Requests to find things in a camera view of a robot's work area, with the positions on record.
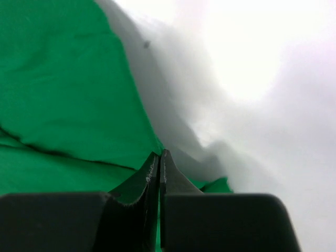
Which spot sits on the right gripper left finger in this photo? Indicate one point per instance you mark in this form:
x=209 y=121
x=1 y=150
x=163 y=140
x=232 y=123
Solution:
x=136 y=206

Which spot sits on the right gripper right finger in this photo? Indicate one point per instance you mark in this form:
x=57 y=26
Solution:
x=172 y=181

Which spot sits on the green t shirt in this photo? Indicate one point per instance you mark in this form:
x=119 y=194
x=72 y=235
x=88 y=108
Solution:
x=73 y=126

